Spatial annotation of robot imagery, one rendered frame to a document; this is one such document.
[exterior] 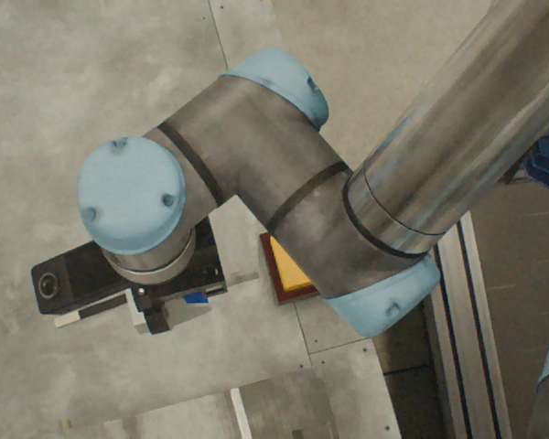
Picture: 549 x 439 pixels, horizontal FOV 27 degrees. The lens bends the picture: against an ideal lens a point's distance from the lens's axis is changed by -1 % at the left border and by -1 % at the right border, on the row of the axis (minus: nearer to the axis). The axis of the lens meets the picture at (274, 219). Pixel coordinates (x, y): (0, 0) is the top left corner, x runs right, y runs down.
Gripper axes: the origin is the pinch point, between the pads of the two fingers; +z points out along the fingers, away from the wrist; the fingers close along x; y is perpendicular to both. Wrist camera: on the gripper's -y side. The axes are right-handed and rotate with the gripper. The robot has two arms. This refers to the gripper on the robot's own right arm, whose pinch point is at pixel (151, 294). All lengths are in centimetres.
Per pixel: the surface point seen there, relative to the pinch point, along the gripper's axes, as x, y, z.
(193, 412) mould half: -11.3, 0.8, 6.3
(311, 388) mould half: -12.2, 12.8, 5.9
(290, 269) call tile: 1.3, 14.4, 11.2
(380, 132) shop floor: 40, 43, 95
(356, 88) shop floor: 50, 41, 95
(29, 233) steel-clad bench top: 13.7, -12.5, 14.8
